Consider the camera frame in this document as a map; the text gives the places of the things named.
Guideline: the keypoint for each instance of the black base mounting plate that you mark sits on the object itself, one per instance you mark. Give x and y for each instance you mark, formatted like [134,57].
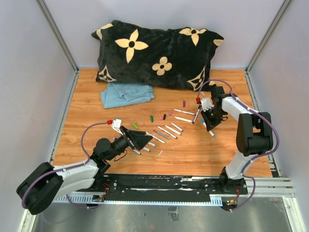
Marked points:
[164,188]

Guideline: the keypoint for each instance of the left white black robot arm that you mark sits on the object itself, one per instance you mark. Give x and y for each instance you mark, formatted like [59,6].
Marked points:
[47,182]

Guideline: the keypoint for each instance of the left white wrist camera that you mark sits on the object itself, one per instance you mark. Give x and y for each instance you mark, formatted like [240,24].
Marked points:
[116,124]

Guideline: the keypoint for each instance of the purple capped pen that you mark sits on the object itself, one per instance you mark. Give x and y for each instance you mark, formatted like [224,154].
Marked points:
[184,112]

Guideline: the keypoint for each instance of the black floral pillow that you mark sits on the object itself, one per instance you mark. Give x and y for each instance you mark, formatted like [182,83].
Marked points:
[174,58]

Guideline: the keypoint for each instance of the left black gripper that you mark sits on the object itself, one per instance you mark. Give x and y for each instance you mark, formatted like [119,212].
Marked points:
[140,140]

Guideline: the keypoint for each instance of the grey marker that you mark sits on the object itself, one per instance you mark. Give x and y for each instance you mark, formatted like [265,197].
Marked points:
[161,134]

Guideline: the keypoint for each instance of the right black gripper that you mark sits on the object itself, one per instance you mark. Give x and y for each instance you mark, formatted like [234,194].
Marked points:
[210,124]

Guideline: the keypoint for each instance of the green capped white marker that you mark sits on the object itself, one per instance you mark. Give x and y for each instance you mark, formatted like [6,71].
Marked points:
[146,149]

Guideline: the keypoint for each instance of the aluminium frame rail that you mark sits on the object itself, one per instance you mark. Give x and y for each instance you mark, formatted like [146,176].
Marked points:
[56,32]

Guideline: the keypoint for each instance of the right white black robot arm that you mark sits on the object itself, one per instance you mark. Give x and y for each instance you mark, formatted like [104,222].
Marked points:
[253,138]

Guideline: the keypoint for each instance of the dark blue tipped pen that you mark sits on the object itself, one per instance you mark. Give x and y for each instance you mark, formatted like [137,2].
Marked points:
[197,113]

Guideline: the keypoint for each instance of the light blue folded cloth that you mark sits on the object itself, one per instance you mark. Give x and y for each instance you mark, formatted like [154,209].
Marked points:
[120,95]

